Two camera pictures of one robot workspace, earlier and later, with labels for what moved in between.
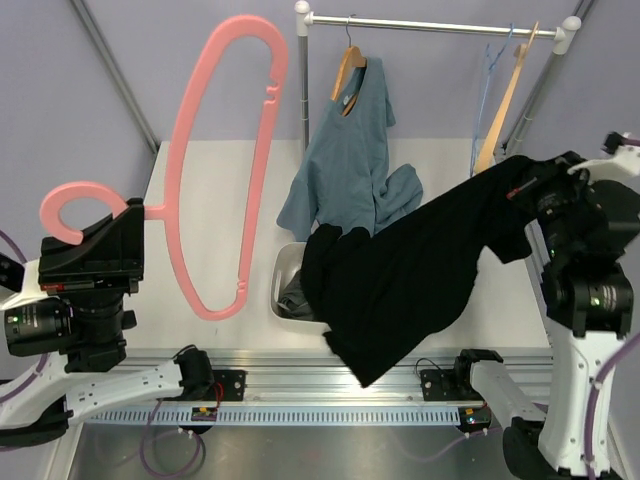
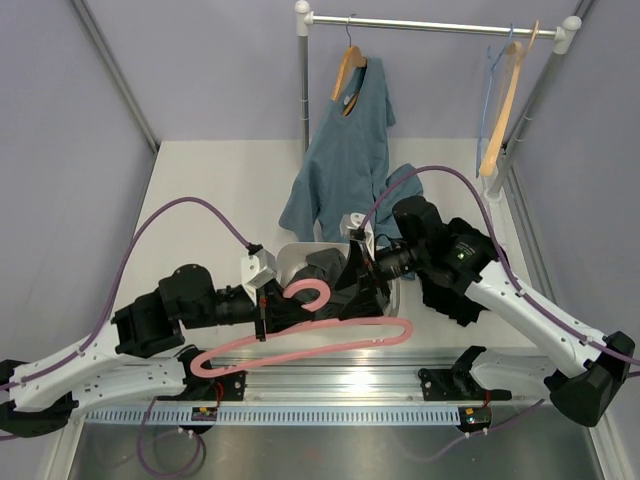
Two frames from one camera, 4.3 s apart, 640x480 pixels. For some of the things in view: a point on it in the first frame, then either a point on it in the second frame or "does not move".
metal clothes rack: (563, 34) does not move
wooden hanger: (354, 59) does not move
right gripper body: (554, 192) -> (370, 277)
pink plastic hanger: (225, 29) -> (197, 368)
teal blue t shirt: (345, 179) does not move
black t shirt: (381, 294) -> (452, 292)
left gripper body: (100, 276) -> (265, 309)
